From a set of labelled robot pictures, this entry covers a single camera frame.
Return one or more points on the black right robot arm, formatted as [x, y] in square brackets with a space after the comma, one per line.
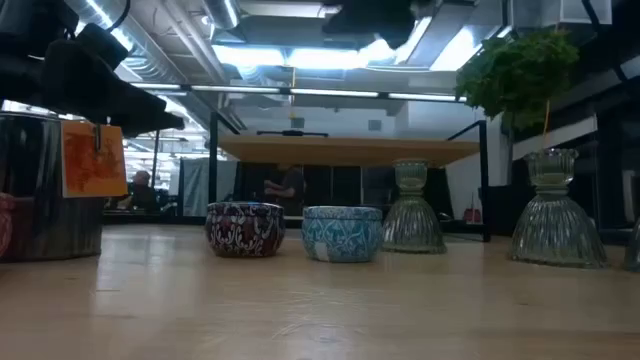
[627, 35]

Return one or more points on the pink floral candle tin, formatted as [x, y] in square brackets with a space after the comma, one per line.
[5, 225]

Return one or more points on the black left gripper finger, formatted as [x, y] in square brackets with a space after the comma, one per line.
[115, 95]
[160, 124]

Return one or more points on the white light strip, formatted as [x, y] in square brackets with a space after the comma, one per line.
[235, 89]

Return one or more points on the green leafy plant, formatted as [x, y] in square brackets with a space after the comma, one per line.
[515, 75]

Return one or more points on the wooden shelf riser black legs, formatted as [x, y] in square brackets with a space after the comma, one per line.
[350, 150]

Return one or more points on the black horizontal bar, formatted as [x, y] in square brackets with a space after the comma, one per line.
[292, 133]

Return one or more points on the person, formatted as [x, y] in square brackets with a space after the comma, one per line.
[142, 192]
[287, 190]

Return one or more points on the dark red floral candle tin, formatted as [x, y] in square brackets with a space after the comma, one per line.
[245, 230]

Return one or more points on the small red object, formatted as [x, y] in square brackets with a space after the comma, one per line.
[471, 215]

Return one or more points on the black plant pot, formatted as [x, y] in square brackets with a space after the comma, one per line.
[497, 210]

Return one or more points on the grey partition curtain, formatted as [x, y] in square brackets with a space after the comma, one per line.
[200, 185]

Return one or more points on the silver candle can orange tag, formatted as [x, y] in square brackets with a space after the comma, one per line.
[35, 200]

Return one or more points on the blue patterned candle tin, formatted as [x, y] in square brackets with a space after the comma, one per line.
[342, 235]

